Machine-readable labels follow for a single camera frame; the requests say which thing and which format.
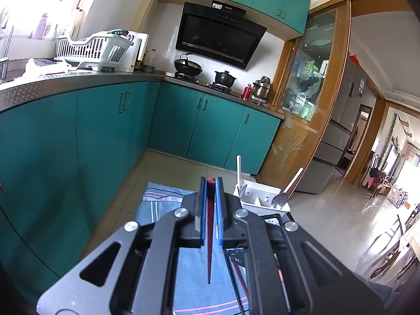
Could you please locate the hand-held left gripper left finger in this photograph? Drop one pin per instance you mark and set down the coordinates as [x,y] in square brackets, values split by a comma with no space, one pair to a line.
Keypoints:
[205,213]

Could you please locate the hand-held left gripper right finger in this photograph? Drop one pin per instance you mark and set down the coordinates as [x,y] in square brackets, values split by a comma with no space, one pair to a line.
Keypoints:
[219,213]

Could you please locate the dark red chopstick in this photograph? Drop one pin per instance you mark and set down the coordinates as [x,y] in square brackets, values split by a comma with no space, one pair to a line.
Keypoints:
[210,262]
[241,283]

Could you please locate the silver patterned spoon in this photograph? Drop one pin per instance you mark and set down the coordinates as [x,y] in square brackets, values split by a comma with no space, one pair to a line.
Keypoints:
[242,192]

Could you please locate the navy chopstick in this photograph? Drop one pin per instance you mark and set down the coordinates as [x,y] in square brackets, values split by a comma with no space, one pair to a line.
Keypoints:
[237,293]

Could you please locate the white plastic utensil holder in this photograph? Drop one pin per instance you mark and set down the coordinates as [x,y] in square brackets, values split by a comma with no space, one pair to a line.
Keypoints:
[252,193]

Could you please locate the red thermos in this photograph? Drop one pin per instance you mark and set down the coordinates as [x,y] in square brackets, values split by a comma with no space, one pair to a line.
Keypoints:
[246,92]

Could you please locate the stainless steel pot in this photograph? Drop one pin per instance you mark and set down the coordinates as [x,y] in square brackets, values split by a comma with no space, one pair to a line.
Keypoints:
[261,90]

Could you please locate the gas stove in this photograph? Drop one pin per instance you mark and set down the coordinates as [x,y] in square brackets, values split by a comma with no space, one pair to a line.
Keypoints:
[197,82]

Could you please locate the green lower kitchen cabinets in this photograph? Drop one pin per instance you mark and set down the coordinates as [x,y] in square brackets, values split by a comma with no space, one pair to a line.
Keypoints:
[98,131]

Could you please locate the black lidded pot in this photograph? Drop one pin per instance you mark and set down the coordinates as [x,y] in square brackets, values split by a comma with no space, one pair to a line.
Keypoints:
[225,78]

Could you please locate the black wok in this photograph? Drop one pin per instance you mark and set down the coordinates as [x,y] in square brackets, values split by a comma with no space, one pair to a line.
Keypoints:
[188,67]

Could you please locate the wooden dining chair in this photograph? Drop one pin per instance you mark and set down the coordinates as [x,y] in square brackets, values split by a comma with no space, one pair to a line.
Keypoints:
[387,252]

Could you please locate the wooden framed glass door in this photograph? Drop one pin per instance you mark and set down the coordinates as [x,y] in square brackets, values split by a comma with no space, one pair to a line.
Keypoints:
[305,88]

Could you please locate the pink hanging garment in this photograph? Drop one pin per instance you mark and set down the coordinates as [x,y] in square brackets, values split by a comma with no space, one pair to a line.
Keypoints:
[371,179]

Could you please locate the clear oil bottle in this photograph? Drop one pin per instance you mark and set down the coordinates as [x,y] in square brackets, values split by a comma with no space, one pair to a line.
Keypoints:
[153,57]

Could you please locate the dark sauce bottle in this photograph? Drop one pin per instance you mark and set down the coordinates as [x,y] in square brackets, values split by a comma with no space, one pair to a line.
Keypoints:
[141,60]

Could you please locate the silver refrigerator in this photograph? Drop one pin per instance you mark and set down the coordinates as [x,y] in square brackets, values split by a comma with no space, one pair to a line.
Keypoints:
[344,105]

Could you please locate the black range hood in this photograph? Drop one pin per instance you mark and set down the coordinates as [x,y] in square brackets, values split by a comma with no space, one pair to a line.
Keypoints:
[216,36]

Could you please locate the white countertop appliance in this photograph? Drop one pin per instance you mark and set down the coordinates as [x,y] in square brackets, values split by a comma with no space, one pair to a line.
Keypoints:
[142,46]

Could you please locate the white dish rack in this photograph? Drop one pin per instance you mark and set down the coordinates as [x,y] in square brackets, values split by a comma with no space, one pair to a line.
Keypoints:
[92,51]

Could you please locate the grey kitchen countertop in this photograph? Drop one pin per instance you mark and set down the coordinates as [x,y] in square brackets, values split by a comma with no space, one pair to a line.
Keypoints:
[49,82]

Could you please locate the white plastic bag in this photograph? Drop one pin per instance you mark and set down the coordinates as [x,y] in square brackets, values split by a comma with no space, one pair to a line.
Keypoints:
[42,67]

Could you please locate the white bottle with red cap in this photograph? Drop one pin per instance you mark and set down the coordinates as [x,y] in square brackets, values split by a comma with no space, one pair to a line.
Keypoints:
[79,21]

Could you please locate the pale purple bottle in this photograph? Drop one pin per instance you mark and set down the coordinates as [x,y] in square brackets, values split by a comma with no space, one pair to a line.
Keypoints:
[41,28]

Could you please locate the metal faucet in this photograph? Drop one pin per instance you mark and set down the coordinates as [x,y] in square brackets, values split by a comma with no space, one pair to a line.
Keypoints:
[4,69]

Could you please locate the wooden doorway frame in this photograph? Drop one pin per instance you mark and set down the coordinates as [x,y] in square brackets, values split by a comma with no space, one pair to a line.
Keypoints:
[380,121]

